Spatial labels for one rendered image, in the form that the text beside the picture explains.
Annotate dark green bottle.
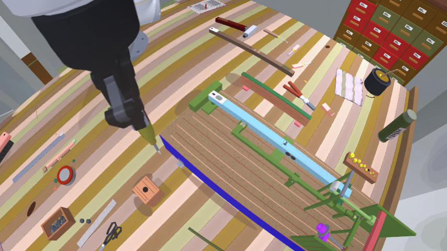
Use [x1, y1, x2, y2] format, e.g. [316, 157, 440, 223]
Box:
[376, 108, 418, 143]

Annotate green block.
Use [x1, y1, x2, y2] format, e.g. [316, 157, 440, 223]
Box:
[188, 80, 224, 115]

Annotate red round tin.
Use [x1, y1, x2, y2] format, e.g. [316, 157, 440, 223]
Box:
[56, 164, 76, 186]

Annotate green action frame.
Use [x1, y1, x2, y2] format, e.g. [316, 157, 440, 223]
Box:
[231, 120, 417, 251]

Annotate grey steel ruler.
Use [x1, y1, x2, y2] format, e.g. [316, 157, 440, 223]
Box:
[12, 132, 66, 184]

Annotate pink brush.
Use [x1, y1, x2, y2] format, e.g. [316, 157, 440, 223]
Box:
[0, 131, 15, 164]

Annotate dark red bar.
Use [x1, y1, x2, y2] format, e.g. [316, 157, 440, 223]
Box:
[215, 16, 248, 33]

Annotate brown box with dark pellets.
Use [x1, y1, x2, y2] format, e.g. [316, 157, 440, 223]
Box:
[40, 206, 76, 241]

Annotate red handled pliers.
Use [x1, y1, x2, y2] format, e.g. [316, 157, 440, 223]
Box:
[282, 82, 317, 111]

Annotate brown door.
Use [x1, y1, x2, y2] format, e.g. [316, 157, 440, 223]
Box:
[20, 52, 54, 85]

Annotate brown block with yellow pegs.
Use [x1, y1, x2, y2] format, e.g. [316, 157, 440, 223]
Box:
[342, 151, 380, 185]

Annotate pink striped cloth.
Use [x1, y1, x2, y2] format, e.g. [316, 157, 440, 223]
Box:
[334, 67, 364, 107]

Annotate long brown wooden key stick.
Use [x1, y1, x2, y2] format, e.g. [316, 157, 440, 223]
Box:
[208, 27, 296, 78]

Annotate olive handled regulating tool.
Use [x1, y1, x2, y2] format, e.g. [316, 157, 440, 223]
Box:
[137, 122, 162, 155]

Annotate printed paper sheet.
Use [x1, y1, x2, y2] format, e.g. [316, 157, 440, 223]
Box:
[187, 0, 227, 15]

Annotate brown rail with green felt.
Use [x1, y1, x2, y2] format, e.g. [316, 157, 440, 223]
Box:
[240, 71, 313, 127]

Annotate red and green drawer cabinet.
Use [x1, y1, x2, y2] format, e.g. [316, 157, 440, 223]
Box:
[333, 0, 447, 86]

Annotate black scissors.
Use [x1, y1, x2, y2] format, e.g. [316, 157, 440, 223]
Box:
[97, 221, 123, 251]

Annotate light grey ruler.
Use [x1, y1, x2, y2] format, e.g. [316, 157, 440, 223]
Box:
[76, 198, 118, 248]

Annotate grey hammer shank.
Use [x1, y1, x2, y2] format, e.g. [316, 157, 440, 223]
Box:
[339, 170, 355, 200]

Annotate black pot with yellow glue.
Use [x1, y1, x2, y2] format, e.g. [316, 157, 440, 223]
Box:
[363, 66, 392, 97]

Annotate pink flat tool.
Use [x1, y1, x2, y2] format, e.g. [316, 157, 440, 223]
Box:
[42, 139, 77, 174]

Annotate brown handled awl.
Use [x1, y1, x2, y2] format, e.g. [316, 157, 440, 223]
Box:
[262, 28, 289, 44]

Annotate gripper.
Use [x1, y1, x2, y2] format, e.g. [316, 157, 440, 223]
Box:
[91, 50, 152, 132]

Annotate light blue key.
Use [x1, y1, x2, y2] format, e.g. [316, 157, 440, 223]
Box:
[208, 90, 353, 199]

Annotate orange tool block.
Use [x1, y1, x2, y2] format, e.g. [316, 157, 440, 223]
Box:
[131, 175, 166, 207]

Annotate brown action model base board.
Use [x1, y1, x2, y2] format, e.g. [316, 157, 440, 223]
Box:
[159, 89, 392, 251]

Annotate dark green rod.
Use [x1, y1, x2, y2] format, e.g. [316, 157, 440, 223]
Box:
[187, 226, 225, 251]

